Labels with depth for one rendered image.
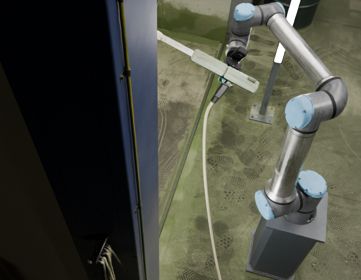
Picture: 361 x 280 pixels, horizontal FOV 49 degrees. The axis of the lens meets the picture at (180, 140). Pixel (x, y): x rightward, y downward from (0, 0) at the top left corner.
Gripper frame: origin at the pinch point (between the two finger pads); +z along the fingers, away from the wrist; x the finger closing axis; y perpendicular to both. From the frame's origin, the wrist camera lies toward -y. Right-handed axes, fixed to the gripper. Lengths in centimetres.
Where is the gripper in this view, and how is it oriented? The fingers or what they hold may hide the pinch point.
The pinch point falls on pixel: (228, 80)
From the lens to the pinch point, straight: 170.8
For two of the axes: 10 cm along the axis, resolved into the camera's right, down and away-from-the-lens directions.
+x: -8.8, -4.5, -1.6
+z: -2.7, 7.5, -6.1
